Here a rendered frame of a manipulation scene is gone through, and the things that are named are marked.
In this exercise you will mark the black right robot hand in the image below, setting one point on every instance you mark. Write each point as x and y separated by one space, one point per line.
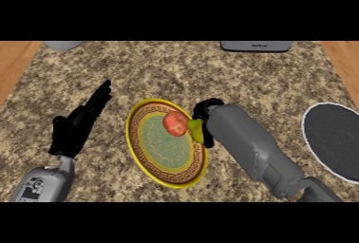
203 111

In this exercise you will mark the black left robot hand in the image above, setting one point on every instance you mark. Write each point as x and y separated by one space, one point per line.
78 125

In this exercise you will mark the green pear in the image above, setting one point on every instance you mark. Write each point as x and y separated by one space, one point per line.
197 130

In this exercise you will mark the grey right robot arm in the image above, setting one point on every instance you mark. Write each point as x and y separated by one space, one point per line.
262 152

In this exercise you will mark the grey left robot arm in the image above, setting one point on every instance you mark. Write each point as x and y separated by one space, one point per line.
47 183

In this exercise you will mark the yellow patterned plate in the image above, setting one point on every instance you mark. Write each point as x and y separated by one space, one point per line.
166 148

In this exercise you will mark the dark pan with white rim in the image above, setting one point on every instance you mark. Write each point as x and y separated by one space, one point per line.
335 142

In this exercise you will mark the red apple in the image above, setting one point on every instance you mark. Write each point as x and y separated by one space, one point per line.
177 123

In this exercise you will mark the grey appliance with dark base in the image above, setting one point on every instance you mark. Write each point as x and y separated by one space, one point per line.
256 46

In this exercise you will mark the pale grey appliance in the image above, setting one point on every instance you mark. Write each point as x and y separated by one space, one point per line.
63 45

